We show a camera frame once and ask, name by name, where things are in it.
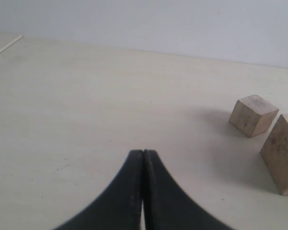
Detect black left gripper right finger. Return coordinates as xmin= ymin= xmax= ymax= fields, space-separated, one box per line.
xmin=142 ymin=149 xmax=231 ymax=230

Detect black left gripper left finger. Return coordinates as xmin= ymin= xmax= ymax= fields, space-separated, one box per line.
xmin=56 ymin=150 xmax=143 ymax=230

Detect third largest wooden cube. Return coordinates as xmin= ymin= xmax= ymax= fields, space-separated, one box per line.
xmin=229 ymin=95 xmax=279 ymax=138

